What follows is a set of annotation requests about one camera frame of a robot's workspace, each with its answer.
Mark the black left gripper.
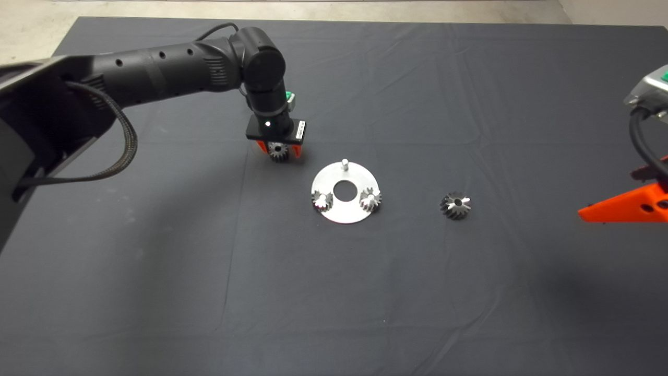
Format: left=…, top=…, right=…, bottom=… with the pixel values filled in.
left=245, top=116, right=307, bottom=157

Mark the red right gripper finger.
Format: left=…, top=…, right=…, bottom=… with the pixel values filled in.
left=630, top=156, right=668, bottom=182
left=578, top=183, right=668, bottom=224

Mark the large dark steel gear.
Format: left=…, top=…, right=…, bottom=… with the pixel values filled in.
left=439, top=192, right=472, bottom=221

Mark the round metal plate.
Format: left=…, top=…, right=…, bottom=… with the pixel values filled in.
left=311, top=158, right=380, bottom=225

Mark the dark grey table cloth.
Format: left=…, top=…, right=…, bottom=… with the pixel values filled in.
left=0, top=16, right=668, bottom=376

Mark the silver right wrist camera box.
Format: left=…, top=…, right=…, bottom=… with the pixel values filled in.
left=625, top=65, right=668, bottom=124

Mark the thin black left camera cable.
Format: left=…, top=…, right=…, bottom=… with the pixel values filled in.
left=196, top=22, right=240, bottom=42

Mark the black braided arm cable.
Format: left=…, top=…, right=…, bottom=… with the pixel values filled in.
left=18, top=81, right=138, bottom=184

